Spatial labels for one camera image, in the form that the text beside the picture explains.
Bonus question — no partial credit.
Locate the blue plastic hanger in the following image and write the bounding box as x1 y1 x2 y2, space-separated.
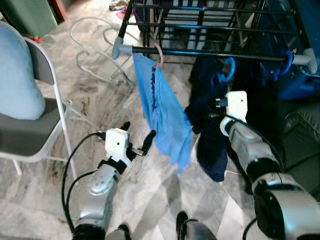
216 56 237 85
257 49 296 83

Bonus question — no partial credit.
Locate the navy blue shirt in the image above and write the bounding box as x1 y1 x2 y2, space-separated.
184 57 237 183

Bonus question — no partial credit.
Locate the pink plastic hanger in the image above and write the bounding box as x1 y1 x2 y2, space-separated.
151 43 165 69

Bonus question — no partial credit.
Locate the light blue shirt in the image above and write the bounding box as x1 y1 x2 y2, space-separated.
132 52 194 174

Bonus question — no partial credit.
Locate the dark hanging garment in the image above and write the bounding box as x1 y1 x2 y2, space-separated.
234 60 283 168

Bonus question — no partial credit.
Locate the black clothes rack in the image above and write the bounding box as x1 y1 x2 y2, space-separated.
112 0 320 77

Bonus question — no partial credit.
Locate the grey left robot leg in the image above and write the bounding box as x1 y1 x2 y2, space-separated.
104 223 132 240

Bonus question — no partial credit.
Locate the grey robot leg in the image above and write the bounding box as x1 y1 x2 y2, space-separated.
104 223 132 240
175 210 217 240

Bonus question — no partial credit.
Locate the dark grey sofa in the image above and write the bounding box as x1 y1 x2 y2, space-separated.
279 99 320 198

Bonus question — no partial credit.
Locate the grey folding chair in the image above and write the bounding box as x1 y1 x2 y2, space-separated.
0 36 100 182

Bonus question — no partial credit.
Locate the grey right robot leg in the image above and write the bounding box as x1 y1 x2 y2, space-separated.
175 210 217 240

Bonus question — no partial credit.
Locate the pink floor item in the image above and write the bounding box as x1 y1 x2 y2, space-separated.
116 7 135 21

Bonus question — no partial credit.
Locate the dark blue hanging cloth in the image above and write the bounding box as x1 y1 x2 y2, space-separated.
277 0 320 101

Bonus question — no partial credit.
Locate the light blue pillow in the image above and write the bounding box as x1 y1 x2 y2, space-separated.
0 22 47 121

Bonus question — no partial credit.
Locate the brown wooden furniture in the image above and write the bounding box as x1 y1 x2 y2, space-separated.
49 0 69 24

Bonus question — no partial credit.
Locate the dark green panel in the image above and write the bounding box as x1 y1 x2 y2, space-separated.
0 0 60 37

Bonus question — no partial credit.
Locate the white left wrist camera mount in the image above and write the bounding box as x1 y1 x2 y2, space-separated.
104 128 130 157

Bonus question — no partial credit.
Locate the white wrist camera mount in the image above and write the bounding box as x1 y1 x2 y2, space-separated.
104 128 130 157
226 90 249 124

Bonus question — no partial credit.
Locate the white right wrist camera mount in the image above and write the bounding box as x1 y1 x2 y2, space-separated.
226 90 249 124

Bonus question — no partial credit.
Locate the white tube frame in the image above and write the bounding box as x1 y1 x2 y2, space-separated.
68 16 137 87

